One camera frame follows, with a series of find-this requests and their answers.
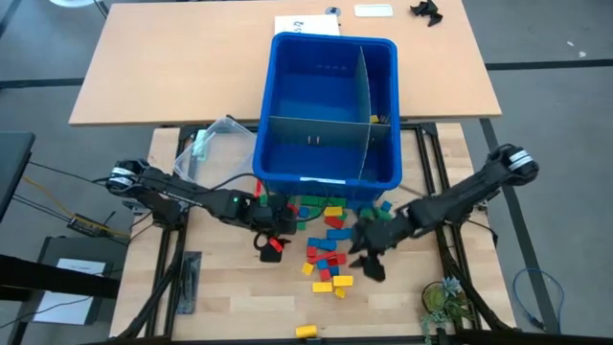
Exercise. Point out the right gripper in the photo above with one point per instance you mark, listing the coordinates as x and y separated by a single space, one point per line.
383 232

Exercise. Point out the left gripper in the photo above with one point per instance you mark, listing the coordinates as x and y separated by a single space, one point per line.
268 215

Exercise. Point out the clear plastic block container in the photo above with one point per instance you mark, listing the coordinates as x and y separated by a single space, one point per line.
225 158

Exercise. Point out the grey divider with short slots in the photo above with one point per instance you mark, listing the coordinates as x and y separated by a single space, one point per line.
316 130

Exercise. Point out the large blue plastic bin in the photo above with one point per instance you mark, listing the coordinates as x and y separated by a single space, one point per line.
311 86

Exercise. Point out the grey divider with long slots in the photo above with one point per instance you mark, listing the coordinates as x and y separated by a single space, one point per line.
368 96

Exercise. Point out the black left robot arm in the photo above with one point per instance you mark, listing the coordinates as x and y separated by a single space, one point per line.
158 184

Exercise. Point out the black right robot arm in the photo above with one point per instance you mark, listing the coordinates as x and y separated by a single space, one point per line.
460 196

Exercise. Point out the blue block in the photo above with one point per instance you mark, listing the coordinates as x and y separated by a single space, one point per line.
328 245
313 242
333 270
386 206
339 234
303 212
322 264

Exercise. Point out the long red block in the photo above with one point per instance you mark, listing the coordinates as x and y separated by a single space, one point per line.
322 257

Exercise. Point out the yellow wedge block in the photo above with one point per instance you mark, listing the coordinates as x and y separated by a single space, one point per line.
307 268

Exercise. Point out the green cylinder block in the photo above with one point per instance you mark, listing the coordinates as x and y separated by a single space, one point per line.
383 215

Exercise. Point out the red tape marker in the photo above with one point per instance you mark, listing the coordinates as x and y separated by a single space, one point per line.
258 188

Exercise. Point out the potted succulent plant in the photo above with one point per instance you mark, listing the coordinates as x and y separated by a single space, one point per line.
438 299

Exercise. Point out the yellow cylinder block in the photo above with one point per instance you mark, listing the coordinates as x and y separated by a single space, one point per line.
306 331

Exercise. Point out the black table clamp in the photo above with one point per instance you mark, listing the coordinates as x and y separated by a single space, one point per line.
232 119

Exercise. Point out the small electronics board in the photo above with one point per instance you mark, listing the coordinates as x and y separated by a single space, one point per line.
84 225

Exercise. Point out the white paper sheet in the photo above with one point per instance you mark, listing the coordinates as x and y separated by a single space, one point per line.
72 266

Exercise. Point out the black metal bar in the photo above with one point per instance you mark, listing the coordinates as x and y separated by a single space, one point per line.
57 278

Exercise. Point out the black floor box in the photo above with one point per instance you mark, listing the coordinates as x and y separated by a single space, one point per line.
50 246

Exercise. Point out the beige laminate desk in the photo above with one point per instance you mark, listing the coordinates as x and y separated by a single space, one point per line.
143 57

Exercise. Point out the white cardboard box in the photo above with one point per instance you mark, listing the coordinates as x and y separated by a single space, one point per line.
306 24

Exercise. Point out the round desk grommet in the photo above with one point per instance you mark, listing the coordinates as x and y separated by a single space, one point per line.
333 10

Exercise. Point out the white flat rectangular pad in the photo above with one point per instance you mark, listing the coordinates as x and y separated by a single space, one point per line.
373 10

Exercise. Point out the black side table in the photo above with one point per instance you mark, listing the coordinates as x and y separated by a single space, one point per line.
14 163

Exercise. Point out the white round object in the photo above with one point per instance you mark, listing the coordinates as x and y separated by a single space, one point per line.
72 2

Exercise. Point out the black aluminium rig frame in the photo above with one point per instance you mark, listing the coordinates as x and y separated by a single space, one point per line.
412 126

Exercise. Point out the black plastic bracket part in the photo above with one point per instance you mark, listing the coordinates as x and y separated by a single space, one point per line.
428 12

